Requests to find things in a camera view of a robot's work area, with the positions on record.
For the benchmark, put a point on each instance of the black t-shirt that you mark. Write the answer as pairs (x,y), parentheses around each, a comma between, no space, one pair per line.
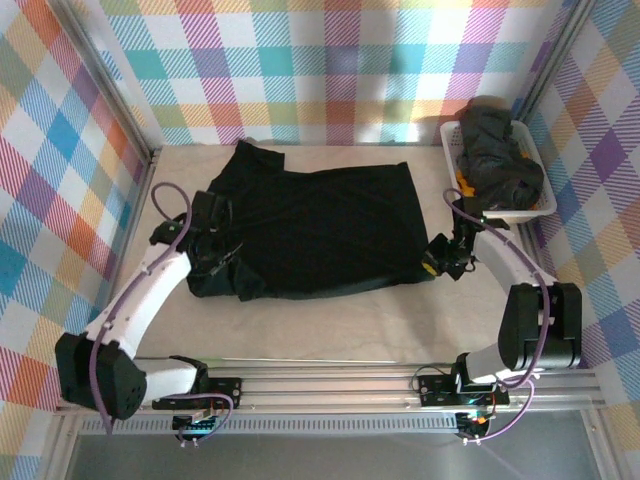
(325,225)

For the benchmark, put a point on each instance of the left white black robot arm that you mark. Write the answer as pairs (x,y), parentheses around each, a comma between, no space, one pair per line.
(145,295)

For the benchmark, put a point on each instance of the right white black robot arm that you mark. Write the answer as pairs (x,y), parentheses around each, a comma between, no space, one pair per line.
(540,325)

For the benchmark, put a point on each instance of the white plastic basket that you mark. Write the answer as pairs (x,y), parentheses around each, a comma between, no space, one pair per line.
(530,212)

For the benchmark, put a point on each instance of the dark grey crumpled t-shirt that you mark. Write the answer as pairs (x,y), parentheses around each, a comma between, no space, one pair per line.
(495,160)

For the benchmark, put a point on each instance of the colourful plaid backdrop panel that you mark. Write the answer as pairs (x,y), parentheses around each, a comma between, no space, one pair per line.
(40,200)
(600,200)
(300,75)

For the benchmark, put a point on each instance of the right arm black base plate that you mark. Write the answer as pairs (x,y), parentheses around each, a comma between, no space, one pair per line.
(435,392)

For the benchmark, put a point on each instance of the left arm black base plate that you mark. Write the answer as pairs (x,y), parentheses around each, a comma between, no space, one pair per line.
(230,392)

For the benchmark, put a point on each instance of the long aluminium base rail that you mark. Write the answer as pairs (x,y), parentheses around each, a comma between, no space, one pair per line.
(325,387)

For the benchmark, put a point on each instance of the aluminium corner post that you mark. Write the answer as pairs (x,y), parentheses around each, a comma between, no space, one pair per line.
(107,75)
(560,50)

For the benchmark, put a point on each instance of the aluminium frame leg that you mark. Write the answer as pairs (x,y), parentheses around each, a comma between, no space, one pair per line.
(607,450)
(60,450)

